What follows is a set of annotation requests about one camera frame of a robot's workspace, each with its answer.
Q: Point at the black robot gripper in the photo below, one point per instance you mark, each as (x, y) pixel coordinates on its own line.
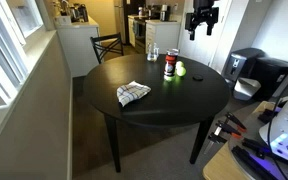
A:
(202, 16)

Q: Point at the grey metal base plate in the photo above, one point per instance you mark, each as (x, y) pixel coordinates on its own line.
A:
(250, 133)

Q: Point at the black metal chair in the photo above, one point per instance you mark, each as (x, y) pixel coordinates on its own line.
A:
(107, 46)

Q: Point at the clear red-label tennis ball can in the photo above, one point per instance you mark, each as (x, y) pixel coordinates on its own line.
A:
(171, 63)

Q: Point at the wooden desk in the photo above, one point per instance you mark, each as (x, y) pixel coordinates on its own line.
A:
(217, 166)

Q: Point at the checkered white cloth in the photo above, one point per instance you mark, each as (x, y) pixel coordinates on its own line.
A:
(130, 92)

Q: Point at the countertop appliance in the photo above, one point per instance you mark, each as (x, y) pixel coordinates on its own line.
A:
(164, 12)

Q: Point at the grey trash can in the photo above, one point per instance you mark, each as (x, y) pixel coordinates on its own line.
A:
(240, 61)

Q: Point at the white plastic bin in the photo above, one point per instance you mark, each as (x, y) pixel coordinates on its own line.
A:
(246, 88)

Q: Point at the clear glass bottle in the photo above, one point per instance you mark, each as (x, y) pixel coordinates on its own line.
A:
(156, 53)
(149, 54)

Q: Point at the black mounting bar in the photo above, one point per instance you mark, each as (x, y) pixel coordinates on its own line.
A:
(250, 161)

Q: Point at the white kitchen cabinet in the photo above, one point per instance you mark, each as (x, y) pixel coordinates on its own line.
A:
(164, 35)

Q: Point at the round black table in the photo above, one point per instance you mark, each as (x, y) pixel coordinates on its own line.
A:
(170, 100)

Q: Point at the black coffee maker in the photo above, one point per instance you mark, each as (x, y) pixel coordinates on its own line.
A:
(80, 12)

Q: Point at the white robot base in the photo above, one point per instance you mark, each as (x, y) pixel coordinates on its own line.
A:
(285, 131)

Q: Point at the tennis ball inside can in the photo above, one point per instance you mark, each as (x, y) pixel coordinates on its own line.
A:
(169, 78)

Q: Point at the white kitchen counter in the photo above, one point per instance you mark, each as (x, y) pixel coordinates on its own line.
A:
(79, 46)

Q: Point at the kitchen stove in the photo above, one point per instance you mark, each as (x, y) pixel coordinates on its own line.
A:
(140, 33)

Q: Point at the black round can lid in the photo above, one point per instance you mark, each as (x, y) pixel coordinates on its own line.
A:
(197, 77)

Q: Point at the white window frame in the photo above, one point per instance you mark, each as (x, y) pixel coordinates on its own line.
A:
(4, 60)

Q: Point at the black bin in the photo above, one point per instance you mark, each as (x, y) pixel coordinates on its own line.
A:
(272, 75)

